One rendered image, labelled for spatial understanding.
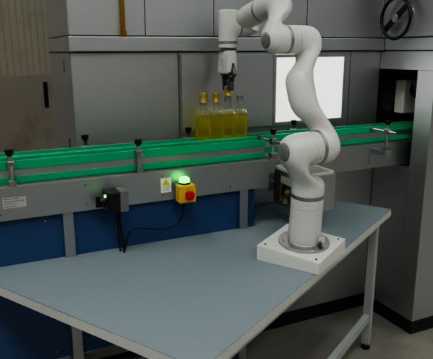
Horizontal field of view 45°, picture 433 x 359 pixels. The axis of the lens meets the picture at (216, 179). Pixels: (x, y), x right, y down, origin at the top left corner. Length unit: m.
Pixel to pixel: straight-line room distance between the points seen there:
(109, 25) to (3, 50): 2.87
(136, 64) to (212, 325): 1.22
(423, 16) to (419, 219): 1.00
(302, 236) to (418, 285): 1.19
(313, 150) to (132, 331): 0.83
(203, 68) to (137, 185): 0.65
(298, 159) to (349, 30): 1.21
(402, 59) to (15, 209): 1.97
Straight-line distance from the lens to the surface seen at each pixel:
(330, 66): 2.73
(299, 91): 1.83
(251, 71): 2.47
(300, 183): 1.83
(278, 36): 1.83
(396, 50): 2.89
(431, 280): 3.03
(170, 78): 2.34
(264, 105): 2.52
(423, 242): 2.89
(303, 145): 1.77
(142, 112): 2.31
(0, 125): 5.03
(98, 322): 1.58
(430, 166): 2.78
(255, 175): 2.23
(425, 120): 2.75
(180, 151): 2.08
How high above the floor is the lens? 1.50
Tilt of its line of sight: 14 degrees down
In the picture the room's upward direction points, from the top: straight up
